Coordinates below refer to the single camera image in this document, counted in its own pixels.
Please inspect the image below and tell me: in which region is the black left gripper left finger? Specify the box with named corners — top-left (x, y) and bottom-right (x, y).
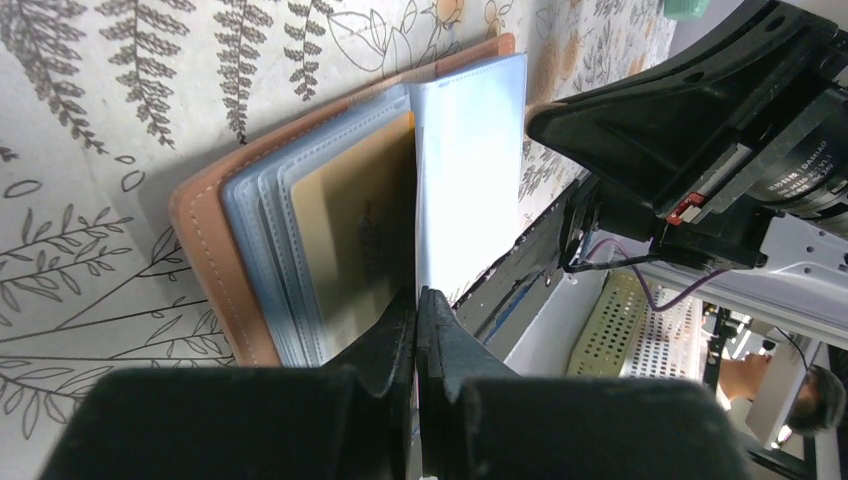
top-left (41, 288), bottom-right (416, 479)

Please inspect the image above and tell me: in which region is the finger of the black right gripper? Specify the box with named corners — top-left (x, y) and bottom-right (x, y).
top-left (527, 1), bottom-right (838, 199)

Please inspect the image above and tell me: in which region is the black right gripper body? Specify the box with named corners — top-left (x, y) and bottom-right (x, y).
top-left (588, 86), bottom-right (847, 271)

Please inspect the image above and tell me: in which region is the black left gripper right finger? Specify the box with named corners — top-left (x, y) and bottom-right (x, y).
top-left (416, 288), bottom-right (750, 479)

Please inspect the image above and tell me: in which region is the gold credit card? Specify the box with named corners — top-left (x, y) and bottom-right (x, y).
top-left (291, 111), bottom-right (417, 358)

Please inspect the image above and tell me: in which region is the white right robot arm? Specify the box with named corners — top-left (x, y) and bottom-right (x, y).
top-left (527, 1), bottom-right (847, 347)

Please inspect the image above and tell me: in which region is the mint green cylindrical tube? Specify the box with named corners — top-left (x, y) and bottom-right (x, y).
top-left (663, 0), bottom-right (710, 21)

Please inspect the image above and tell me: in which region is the floral patterned table mat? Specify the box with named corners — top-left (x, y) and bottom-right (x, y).
top-left (1, 1), bottom-right (676, 479)

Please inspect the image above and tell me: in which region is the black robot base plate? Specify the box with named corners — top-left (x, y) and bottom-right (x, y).
top-left (454, 177), bottom-right (598, 342)

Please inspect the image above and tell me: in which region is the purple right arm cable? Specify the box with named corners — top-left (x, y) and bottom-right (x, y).
top-left (582, 237), bottom-right (730, 314)

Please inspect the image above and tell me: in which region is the perforated metal cable tray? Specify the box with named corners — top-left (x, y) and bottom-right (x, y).
top-left (566, 273), bottom-right (706, 382)

